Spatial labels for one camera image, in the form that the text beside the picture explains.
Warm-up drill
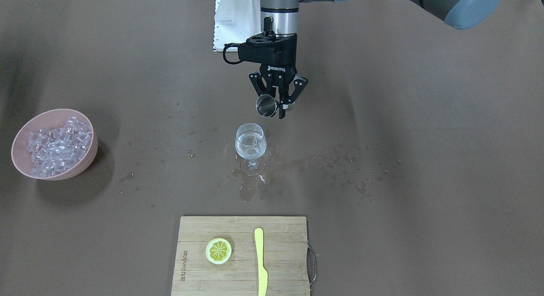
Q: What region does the steel jigger cup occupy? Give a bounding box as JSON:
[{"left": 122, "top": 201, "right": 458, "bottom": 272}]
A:
[{"left": 256, "top": 94, "right": 295, "bottom": 118}]

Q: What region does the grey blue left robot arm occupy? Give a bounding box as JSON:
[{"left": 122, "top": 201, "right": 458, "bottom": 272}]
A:
[{"left": 225, "top": 0, "right": 501, "bottom": 119}]

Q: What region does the yellow plastic knife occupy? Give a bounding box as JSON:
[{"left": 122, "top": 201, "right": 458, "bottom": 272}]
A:
[{"left": 253, "top": 228, "right": 269, "bottom": 296}]

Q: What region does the yellow lemon slice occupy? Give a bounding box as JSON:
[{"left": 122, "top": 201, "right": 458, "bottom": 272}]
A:
[{"left": 205, "top": 238, "right": 232, "bottom": 265}]

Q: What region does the bamboo cutting board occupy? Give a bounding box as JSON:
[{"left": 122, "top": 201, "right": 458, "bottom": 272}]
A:
[{"left": 170, "top": 215, "right": 315, "bottom": 296}]

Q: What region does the clear wine glass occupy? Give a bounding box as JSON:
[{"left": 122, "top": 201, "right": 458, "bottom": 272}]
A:
[{"left": 235, "top": 123, "right": 267, "bottom": 176}]

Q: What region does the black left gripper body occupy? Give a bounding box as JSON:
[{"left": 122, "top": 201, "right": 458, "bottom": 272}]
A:
[{"left": 237, "top": 33, "right": 298, "bottom": 76}]

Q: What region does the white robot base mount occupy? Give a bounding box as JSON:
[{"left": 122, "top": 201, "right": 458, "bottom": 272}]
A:
[{"left": 212, "top": 0, "right": 261, "bottom": 52}]

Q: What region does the clear ice cubes pile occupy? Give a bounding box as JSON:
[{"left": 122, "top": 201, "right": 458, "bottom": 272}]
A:
[{"left": 27, "top": 116, "right": 93, "bottom": 178}]

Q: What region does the pink bowl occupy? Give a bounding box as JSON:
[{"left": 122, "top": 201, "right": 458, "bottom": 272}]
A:
[{"left": 11, "top": 108, "right": 98, "bottom": 180}]

